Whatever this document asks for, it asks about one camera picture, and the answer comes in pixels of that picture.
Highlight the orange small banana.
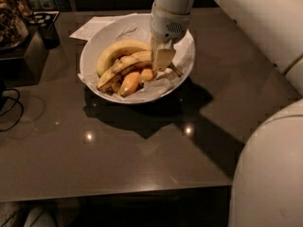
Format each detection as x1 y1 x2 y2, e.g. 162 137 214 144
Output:
139 68 155 84
119 71 140 96

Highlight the dark wooden box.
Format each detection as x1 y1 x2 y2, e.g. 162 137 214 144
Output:
0 26 49 87

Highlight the orange small banana left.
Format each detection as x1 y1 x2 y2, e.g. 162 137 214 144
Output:
119 71 140 96

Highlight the white bowl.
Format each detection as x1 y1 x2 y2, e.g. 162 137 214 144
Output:
79 13 196 105

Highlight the upper yellow banana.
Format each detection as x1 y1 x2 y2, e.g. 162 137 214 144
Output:
97 39 150 77

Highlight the white paper sheet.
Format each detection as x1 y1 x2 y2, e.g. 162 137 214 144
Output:
70 16 121 41

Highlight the glass jar with snacks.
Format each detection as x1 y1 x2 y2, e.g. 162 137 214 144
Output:
0 0 28 50

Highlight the white paper bowl liner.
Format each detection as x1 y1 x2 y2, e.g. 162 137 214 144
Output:
77 16 195 103

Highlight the orange small banana right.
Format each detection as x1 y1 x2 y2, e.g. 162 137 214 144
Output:
139 68 155 84

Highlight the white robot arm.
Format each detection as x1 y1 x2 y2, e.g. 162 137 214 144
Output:
151 0 303 227

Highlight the black cup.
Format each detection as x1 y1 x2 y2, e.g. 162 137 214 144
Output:
28 14 60 49

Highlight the black cable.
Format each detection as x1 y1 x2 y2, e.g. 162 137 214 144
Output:
0 87 26 132

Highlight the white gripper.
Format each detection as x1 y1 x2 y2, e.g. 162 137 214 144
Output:
150 4 190 72

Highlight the spotted yellow banana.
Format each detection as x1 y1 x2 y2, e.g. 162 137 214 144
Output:
97 50 183 91

